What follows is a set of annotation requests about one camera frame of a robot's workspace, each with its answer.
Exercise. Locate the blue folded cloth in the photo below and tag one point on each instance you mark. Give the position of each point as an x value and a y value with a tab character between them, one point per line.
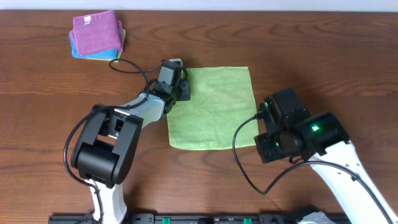
75	54

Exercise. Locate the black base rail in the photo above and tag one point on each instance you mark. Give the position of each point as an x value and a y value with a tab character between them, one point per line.
148	218

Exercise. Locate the green microfiber cloth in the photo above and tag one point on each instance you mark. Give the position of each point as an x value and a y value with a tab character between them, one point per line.
222	98

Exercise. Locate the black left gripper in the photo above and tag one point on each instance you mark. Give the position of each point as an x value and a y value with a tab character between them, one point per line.
184	89

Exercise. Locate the light green folded cloth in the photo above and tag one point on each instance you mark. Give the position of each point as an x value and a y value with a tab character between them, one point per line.
122	43

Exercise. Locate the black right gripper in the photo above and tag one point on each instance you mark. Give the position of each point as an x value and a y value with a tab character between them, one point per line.
262	142

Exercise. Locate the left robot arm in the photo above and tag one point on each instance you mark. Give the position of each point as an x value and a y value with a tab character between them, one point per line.
100	149

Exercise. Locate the purple folded cloth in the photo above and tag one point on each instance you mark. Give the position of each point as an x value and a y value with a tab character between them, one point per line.
94	33

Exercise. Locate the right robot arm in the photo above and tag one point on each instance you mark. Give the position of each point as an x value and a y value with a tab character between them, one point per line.
322	142

